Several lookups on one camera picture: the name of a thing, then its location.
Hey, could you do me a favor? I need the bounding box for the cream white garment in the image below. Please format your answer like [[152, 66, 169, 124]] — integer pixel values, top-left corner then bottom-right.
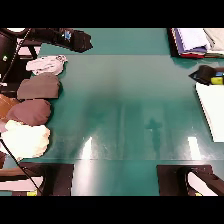
[[0, 119, 52, 162]]

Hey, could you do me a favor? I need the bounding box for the reddish brown garment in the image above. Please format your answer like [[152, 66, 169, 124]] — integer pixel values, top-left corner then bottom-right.
[[6, 98, 53, 127]]

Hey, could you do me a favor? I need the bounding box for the blue garment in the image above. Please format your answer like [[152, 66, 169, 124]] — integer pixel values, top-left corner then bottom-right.
[[173, 28, 212, 56]]

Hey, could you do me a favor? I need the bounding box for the black garment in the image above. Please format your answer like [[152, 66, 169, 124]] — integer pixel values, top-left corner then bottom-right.
[[167, 28, 183, 58]]

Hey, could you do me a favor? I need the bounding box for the pale patterned garment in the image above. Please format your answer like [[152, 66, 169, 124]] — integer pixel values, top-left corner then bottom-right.
[[25, 54, 69, 77]]

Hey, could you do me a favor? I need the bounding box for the black cable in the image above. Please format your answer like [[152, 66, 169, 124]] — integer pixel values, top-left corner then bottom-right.
[[0, 138, 44, 197]]

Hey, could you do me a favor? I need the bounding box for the red garment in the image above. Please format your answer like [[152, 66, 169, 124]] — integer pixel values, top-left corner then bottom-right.
[[180, 53, 207, 60]]

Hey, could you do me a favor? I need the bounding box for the white shirt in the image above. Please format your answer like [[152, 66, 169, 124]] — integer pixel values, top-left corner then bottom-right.
[[195, 82, 224, 144]]

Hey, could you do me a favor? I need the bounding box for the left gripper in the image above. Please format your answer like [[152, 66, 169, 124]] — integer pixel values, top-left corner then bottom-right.
[[71, 29, 94, 54]]

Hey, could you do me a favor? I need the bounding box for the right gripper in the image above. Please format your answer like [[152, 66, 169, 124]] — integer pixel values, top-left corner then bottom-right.
[[188, 64, 224, 86]]

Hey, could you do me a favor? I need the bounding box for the pale beige garment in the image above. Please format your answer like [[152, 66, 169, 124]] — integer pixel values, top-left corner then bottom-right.
[[203, 28, 224, 56]]

